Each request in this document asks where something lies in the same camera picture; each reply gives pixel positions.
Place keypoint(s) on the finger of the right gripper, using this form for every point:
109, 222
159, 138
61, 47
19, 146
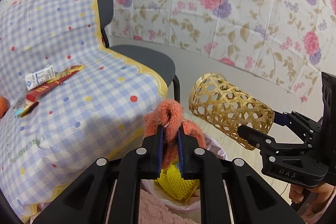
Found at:
268, 145
303, 127

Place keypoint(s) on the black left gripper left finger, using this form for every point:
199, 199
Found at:
108, 191

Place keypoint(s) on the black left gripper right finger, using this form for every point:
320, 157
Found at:
231, 191

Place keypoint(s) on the woven bamboo basket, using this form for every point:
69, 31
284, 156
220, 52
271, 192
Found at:
226, 107

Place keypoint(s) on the orange fuzzy cloth trash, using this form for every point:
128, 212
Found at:
169, 115

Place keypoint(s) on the clear blue plastic wrapper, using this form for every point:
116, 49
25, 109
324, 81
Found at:
23, 108

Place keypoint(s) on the pink trash bag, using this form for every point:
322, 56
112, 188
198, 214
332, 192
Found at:
192, 208

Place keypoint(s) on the person's right hand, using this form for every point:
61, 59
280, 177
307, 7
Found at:
315, 200

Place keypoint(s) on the yellow foam fruit net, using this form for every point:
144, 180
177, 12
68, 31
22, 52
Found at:
171, 181

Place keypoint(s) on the blue checkered cloth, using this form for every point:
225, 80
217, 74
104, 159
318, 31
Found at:
72, 99

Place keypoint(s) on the red snack wrapper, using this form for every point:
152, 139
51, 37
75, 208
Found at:
59, 79

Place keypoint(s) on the floral pattern sheet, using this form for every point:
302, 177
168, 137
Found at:
283, 41

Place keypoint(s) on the grey chair right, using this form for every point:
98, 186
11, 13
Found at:
157, 61

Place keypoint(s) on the red apple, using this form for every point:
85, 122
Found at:
4, 106

